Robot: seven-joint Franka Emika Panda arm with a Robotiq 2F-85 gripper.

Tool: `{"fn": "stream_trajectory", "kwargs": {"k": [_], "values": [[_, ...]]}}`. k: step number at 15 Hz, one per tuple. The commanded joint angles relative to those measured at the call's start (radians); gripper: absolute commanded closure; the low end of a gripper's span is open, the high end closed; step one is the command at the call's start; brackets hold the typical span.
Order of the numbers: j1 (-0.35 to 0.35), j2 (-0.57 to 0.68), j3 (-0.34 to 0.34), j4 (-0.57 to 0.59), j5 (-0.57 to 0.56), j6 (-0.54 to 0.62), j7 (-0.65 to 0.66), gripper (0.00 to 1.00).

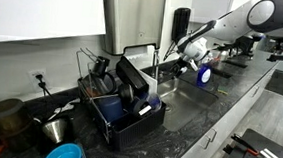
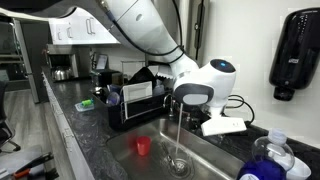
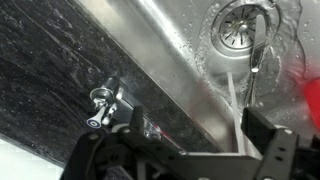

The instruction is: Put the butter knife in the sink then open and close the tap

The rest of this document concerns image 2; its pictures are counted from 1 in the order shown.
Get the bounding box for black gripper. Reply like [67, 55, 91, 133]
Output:
[192, 108, 212, 135]

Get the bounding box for silver butter knife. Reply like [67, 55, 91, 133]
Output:
[161, 142, 178, 168]

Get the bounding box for stainless steel sink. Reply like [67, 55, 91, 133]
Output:
[106, 117, 246, 180]

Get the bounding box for small chrome faucet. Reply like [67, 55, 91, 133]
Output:
[162, 93, 178, 118]

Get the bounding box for red plastic cup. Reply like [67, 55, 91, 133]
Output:
[135, 135, 152, 157]

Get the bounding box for black tray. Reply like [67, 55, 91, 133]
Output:
[127, 66, 158, 86]

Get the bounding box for blue dish soap bottle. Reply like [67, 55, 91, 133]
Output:
[236, 128, 297, 180]

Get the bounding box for black dish rack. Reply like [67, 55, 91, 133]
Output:
[92, 83, 173, 132]

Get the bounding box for clear glass lid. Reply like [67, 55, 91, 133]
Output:
[105, 90, 121, 107]

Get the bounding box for blue bowl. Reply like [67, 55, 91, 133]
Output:
[107, 83, 123, 96]

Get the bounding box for steel paper towel dispenser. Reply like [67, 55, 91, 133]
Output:
[151, 0, 211, 67]

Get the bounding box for white cup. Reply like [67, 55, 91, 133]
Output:
[268, 151, 313, 180]

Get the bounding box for green sponge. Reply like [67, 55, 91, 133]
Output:
[74, 97, 95, 112]

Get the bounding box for white lower cabinets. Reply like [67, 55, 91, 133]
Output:
[41, 71, 96, 180]

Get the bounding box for steel coffee carafe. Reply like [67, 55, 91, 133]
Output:
[51, 64, 73, 82]

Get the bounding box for steel coffee machine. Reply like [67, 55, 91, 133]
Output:
[45, 43, 92, 82]

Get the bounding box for white upper cabinet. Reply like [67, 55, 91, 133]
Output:
[48, 8, 121, 45]

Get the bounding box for dark tall cabinet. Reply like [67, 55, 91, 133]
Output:
[13, 19, 53, 104]

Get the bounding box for flat equipment platform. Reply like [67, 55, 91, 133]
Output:
[0, 146, 60, 180]

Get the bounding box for black office chair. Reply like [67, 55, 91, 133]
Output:
[0, 79, 22, 153]

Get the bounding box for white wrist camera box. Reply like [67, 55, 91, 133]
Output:
[200, 116, 248, 137]

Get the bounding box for small picture frame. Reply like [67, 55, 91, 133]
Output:
[94, 52, 109, 71]

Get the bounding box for black wall soap dispenser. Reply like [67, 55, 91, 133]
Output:
[269, 7, 320, 102]

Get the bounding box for silver drawer handle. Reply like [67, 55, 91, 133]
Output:
[61, 128, 75, 153]
[49, 99, 64, 118]

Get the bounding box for orange handled black tool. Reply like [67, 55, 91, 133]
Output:
[12, 152, 55, 179]

